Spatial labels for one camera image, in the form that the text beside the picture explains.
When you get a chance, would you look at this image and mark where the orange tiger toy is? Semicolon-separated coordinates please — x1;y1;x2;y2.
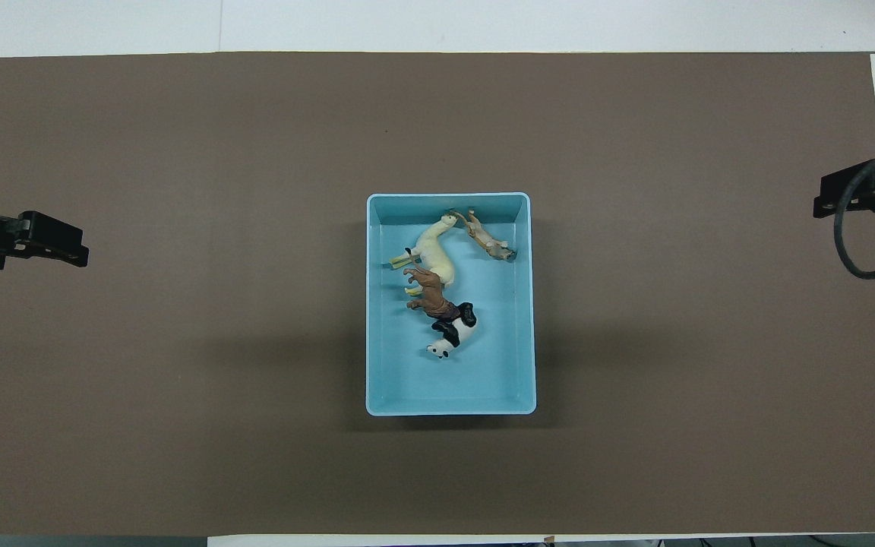
449;207;518;262

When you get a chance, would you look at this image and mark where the brown lion toy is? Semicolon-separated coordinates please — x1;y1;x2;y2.
403;266;460;320

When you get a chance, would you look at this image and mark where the cream llama toy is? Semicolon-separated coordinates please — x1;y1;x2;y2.
389;213;463;288

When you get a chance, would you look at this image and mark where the black white panda toy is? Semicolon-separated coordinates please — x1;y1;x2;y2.
427;302;479;359

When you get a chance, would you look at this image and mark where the light blue storage box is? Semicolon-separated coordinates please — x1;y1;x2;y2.
365;192;538;416

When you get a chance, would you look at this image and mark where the brown table mat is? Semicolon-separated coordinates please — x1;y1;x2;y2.
0;51;875;537

